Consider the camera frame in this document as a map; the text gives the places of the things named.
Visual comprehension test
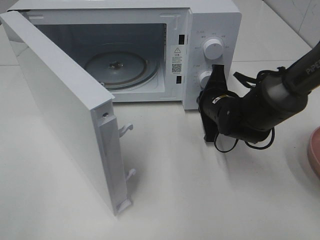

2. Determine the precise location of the lower white microwave knob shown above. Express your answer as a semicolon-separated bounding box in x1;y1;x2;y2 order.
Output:
198;71;212;89

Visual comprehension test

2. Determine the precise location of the pink round plate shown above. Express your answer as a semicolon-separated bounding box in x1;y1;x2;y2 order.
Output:
307;127;320;178

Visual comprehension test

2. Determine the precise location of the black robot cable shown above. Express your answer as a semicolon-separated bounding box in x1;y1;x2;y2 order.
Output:
213;66;287;153

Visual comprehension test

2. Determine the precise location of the white microwave oven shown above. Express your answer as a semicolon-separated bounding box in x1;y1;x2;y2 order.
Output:
5;0;242;110

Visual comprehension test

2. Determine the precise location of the white microwave door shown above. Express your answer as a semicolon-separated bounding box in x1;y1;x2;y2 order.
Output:
0;11;136;215

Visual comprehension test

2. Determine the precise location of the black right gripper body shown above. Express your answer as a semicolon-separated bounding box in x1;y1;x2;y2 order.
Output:
197;82;240;143

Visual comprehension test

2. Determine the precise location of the white microwave knob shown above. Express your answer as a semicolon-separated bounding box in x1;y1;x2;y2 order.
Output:
198;71;212;89
203;37;224;60

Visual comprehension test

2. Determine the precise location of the upper white microwave knob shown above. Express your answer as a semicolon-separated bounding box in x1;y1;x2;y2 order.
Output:
203;37;224;60

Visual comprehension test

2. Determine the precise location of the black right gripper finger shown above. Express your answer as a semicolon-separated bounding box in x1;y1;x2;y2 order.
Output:
208;64;227;87

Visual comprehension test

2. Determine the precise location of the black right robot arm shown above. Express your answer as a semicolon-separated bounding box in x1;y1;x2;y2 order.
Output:
197;44;320;144

